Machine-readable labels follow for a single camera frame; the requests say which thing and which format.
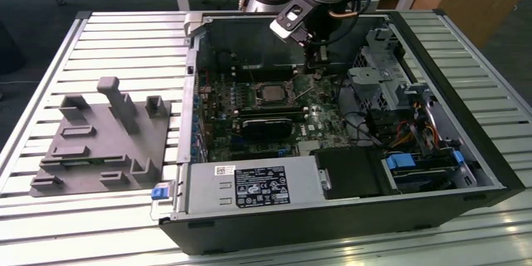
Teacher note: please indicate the CPU socket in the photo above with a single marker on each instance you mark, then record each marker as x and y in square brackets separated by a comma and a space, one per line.
[258, 103]

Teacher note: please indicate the small blue plastic clip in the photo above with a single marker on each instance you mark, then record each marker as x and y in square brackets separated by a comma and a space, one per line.
[458, 157]

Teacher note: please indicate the blue case latch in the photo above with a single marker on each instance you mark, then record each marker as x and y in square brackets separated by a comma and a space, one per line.
[162, 192]

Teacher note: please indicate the metal drive cage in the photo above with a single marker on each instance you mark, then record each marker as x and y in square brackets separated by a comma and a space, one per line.
[366, 91]

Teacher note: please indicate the blue disk carrier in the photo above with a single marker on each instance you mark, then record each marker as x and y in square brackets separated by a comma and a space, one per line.
[399, 161]

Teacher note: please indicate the green motherboard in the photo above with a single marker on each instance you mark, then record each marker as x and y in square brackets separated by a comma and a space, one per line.
[324, 116]

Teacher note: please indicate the grey parts rack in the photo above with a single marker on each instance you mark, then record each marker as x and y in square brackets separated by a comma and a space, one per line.
[95, 141]

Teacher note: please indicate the black graphics card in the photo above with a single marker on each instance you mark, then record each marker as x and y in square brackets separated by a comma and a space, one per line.
[266, 129]

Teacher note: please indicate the silver chipset heatsink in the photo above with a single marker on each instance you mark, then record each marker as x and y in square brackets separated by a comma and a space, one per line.
[310, 146]

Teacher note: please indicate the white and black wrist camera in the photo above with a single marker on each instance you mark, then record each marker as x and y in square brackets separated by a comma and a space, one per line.
[291, 20]

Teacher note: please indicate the black plastic shroud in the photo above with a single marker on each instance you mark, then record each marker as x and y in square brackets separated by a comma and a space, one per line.
[350, 172]

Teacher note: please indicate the black RAM slot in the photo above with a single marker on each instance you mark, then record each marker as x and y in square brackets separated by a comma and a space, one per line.
[270, 111]
[258, 67]
[270, 116]

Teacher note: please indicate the black PC case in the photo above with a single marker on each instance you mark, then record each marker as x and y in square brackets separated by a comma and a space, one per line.
[291, 231]

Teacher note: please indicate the black hard disk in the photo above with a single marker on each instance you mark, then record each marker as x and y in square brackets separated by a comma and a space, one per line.
[420, 177]

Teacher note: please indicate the grey case foot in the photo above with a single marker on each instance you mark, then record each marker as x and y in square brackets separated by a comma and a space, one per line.
[192, 23]

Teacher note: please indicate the grey power supply unit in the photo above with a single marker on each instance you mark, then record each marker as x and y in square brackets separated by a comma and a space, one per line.
[199, 185]

